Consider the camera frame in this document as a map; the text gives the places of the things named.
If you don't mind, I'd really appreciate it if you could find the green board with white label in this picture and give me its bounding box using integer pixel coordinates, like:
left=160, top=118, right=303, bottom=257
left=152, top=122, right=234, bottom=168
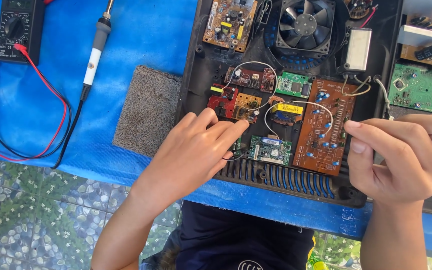
left=248, top=135, right=292, bottom=166

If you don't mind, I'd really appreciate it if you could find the brown power supply board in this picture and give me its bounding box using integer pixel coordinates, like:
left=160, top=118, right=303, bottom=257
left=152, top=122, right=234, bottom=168
left=202, top=0, right=258, bottom=53

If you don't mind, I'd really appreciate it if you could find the black digital multimeter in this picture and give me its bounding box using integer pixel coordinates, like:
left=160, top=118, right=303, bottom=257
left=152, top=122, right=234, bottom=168
left=0, top=0, right=46, bottom=65

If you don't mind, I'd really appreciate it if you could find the blue table cover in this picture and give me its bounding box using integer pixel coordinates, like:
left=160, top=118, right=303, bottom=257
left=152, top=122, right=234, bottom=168
left=0, top=0, right=432, bottom=259

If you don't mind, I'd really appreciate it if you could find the yellow green object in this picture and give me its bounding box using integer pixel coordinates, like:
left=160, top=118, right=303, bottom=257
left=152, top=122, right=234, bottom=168
left=306, top=247, right=331, bottom=270

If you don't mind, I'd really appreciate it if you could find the person's dark blue shirt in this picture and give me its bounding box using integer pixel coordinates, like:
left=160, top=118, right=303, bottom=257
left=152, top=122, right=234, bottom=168
left=141, top=200, right=316, bottom=270

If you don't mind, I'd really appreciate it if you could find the person's left hand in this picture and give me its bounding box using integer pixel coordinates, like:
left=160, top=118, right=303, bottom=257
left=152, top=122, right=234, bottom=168
left=131, top=108, right=250, bottom=206

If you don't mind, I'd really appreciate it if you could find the large brown circuit board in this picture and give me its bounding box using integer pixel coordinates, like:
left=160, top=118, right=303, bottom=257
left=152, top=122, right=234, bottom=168
left=293, top=79, right=359, bottom=177

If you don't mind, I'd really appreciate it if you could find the brown board with black capacitor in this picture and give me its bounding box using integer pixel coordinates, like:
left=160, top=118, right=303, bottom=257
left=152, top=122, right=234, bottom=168
left=400, top=15, right=432, bottom=74

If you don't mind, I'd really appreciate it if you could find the dark red circuit board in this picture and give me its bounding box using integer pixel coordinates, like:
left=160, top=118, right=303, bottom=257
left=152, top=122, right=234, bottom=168
left=224, top=67, right=277, bottom=94

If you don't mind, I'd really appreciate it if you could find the small green chip board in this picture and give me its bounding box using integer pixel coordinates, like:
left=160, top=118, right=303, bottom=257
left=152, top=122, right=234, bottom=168
left=275, top=71, right=312, bottom=99

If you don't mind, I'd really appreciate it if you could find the orange yellow circuit board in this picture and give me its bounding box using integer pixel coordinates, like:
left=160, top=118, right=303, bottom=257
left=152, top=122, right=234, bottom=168
left=232, top=93, right=262, bottom=124

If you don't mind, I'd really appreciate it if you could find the black soldering iron cable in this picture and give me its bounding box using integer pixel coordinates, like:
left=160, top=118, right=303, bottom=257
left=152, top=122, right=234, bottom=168
left=51, top=95, right=88, bottom=169

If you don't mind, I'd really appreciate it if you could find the beige wire pair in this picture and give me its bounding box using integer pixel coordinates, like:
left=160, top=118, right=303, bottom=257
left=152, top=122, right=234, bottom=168
left=343, top=75, right=371, bottom=97

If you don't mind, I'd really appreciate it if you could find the long white wire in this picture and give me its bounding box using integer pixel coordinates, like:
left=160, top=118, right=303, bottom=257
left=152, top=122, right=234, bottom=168
left=221, top=61, right=279, bottom=111

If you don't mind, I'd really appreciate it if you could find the white grey soldering iron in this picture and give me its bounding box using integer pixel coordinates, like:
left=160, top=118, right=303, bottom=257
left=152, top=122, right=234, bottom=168
left=80, top=0, right=115, bottom=101

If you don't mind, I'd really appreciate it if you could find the red multimeter probe cable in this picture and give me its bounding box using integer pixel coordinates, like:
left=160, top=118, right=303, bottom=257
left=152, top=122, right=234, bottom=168
left=0, top=43, right=68, bottom=162

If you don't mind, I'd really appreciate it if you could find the bright red circuit board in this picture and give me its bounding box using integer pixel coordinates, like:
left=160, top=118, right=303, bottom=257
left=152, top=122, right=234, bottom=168
left=207, top=84, right=239, bottom=119

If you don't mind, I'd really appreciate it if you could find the person's right hand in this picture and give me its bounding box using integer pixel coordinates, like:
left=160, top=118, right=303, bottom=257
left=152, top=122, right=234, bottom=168
left=345, top=110, right=432, bottom=205

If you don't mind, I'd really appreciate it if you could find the looped white wire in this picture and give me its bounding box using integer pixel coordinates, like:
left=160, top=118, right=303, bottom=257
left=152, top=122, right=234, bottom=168
left=264, top=100, right=334, bottom=140

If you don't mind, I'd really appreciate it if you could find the grey towel cloth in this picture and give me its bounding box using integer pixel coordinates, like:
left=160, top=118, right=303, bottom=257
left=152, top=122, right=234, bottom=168
left=112, top=65, right=184, bottom=158

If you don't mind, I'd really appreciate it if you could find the silver box capacitor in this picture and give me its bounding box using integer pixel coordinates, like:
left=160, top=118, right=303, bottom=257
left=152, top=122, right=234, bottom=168
left=345, top=27, right=373, bottom=72

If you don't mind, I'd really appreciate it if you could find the black cooling fan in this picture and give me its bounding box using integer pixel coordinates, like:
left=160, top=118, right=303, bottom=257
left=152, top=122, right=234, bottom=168
left=275, top=0, right=337, bottom=57

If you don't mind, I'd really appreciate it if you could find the aluminium heat sink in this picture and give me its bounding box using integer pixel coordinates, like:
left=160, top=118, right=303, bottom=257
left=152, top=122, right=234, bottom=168
left=397, top=0, right=432, bottom=47

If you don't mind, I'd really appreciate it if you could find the black plastic appliance housing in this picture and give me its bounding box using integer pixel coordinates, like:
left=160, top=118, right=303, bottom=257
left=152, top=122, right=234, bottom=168
left=174, top=0, right=404, bottom=209

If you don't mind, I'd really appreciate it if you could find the round board with red wire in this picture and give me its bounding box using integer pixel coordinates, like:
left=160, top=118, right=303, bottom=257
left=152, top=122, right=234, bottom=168
left=345, top=0, right=380, bottom=29

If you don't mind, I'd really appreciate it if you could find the transformer with yellow tape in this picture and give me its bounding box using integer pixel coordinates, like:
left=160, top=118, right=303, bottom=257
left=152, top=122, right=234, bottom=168
left=268, top=96, right=304, bottom=126

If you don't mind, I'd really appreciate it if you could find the white grey cable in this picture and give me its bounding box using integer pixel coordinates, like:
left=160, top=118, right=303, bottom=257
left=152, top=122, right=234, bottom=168
left=374, top=77, right=392, bottom=119

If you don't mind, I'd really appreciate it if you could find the thin black wire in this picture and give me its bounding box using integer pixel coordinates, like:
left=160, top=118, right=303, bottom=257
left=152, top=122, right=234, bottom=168
left=221, top=151, right=247, bottom=162

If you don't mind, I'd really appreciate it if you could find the wide green circuit board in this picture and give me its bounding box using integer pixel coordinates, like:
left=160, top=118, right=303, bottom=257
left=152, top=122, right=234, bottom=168
left=388, top=63, right=432, bottom=113

